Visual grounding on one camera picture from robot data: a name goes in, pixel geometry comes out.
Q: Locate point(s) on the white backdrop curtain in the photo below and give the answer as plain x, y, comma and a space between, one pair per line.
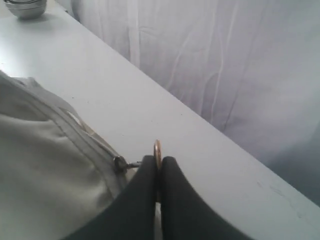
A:
251, 68

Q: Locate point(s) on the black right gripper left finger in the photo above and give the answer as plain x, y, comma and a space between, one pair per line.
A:
131, 216

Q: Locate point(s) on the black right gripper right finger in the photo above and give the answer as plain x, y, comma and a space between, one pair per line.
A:
184, 214

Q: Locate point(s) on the stainless steel bowl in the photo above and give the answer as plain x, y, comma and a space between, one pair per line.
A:
26, 9

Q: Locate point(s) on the cream fabric duffel bag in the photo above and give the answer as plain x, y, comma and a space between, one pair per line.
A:
56, 173

